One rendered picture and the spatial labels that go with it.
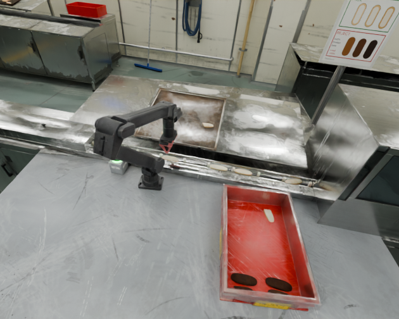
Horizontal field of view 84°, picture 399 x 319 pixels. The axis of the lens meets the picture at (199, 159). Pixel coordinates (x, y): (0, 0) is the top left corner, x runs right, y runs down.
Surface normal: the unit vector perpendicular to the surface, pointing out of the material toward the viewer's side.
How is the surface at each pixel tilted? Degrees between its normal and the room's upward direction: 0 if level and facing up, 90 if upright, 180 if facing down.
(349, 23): 90
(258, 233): 0
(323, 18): 90
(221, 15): 90
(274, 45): 90
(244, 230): 0
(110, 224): 0
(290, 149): 10
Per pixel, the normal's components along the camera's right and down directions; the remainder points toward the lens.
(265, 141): 0.05, -0.61
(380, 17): -0.18, 0.65
